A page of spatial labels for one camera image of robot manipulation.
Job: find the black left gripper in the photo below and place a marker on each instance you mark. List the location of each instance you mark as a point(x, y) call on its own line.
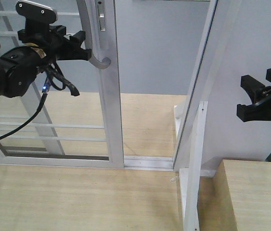
point(44, 44)

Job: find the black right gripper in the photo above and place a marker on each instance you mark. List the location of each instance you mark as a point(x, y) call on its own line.
point(260, 95)

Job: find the grey curved door handle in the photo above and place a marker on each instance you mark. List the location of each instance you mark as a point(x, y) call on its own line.
point(89, 23)

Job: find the white framed sliding glass door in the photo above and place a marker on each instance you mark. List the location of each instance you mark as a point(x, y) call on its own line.
point(69, 131)

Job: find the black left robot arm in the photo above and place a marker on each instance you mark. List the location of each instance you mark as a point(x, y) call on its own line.
point(15, 78)

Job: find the white door lock plate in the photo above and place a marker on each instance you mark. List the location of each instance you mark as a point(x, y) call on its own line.
point(101, 15)

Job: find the aluminium floor door track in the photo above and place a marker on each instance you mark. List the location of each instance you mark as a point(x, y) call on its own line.
point(148, 163)

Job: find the light wooden box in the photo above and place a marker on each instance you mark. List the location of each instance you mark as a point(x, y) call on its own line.
point(243, 191)

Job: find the plywood base board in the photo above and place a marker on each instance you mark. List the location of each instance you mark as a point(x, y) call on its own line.
point(92, 199)

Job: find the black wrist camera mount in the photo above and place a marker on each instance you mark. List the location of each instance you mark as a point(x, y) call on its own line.
point(36, 11)

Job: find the white wall panel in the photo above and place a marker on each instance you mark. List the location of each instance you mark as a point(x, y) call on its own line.
point(237, 58)

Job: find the white angle support bracket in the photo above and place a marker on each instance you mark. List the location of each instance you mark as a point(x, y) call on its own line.
point(190, 221)

